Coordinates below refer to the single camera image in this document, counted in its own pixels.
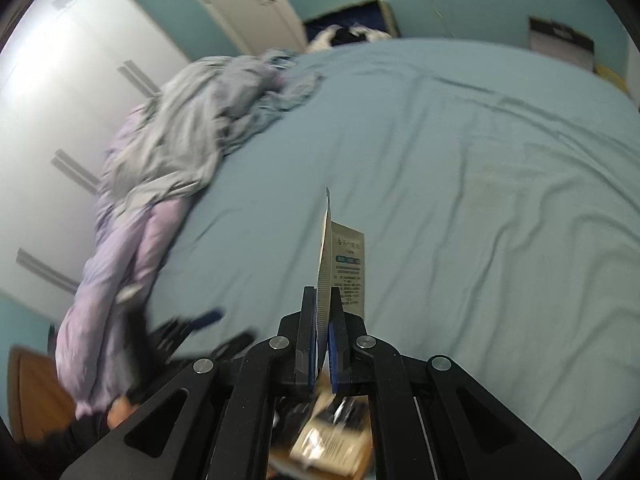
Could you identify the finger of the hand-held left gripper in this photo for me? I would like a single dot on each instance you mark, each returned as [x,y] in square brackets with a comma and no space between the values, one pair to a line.
[202,319]
[235,342]

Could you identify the bed with teal sheet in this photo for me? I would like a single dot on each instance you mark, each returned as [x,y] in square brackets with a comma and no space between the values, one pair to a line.
[475,185]

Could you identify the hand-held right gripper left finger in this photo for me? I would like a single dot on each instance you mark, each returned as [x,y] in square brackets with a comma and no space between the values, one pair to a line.
[312,342]

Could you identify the grey and lilac duvet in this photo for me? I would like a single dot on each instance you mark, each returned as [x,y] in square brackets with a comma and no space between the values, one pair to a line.
[175,135]

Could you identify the white wardrobe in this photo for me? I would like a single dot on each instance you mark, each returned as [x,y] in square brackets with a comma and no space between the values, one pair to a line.
[50,110]

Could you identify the person's left forearm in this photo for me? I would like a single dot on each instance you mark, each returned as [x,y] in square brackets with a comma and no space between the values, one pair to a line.
[75,442]

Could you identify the yellow object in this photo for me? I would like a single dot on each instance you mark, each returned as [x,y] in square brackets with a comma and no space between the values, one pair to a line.
[611,76]

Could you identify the black and white clothes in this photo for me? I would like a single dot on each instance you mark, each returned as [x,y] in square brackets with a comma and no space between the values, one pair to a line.
[350,36]

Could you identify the pile of black snack packets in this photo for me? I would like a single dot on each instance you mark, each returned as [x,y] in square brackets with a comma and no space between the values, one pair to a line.
[345,412]

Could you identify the beige printed packet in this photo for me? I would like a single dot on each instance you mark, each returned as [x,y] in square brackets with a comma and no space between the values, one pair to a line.
[330,449]

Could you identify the dark blue storage crate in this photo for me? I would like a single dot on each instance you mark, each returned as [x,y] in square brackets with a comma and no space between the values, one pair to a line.
[370,12]

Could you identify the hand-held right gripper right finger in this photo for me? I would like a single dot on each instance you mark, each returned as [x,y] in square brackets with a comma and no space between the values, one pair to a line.
[334,342]

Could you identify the cream door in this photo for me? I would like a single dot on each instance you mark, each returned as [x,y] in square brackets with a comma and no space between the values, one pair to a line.
[235,0]

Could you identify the person's left hand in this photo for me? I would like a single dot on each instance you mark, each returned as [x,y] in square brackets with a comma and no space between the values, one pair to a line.
[121,412]

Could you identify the brown cardboard box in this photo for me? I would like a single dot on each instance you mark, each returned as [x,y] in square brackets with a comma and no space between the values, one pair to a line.
[365,456]

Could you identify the white packet with blue label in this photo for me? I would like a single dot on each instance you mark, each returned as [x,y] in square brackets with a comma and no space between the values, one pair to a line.
[350,270]

